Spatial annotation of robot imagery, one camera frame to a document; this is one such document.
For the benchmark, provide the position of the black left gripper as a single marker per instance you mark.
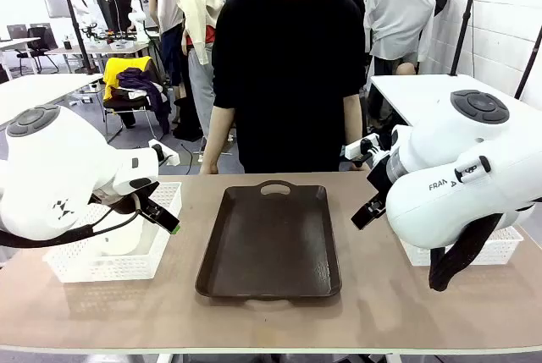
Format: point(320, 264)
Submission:
point(126, 204)

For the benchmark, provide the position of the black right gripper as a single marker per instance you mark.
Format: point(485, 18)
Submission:
point(381, 181)

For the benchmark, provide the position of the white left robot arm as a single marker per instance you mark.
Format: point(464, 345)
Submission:
point(51, 160)

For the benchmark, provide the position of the person's right forearm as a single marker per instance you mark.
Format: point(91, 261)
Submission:
point(220, 134)

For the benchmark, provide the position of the person's left forearm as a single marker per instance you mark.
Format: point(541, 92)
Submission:
point(353, 122)

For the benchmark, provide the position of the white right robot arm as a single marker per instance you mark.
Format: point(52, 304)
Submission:
point(444, 194)

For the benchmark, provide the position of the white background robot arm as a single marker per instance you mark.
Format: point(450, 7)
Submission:
point(134, 7)

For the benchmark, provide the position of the person's left hand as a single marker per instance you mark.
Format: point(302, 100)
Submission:
point(362, 166)

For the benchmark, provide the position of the person's right hand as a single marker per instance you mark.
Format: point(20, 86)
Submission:
point(208, 169)

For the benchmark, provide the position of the white perforated plastic basket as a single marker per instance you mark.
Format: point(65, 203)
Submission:
point(110, 267)
point(495, 249)

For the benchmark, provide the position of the dark brown plastic tray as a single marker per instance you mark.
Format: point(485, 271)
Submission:
point(269, 244)

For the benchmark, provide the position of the yellow garment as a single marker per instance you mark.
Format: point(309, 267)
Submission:
point(114, 69)

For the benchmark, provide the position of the person in black t-shirt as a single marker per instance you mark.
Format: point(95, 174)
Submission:
point(288, 84)

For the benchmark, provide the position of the cluttered background desk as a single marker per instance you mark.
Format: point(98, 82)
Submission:
point(97, 47)

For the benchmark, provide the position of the black office chair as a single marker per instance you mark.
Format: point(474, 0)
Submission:
point(36, 47)

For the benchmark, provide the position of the mannequin with grey top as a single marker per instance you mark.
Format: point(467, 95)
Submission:
point(167, 5)

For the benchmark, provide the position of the black slanted stand pole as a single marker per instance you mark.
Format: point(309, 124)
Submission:
point(529, 62)

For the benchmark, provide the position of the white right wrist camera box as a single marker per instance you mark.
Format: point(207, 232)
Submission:
point(357, 149)

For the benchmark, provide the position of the metal frame chair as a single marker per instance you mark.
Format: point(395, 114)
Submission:
point(127, 111)

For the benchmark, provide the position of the black camera stand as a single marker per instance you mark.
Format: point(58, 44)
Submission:
point(78, 33)

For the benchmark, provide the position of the black tripod with camera head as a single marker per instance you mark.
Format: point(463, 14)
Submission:
point(465, 20)

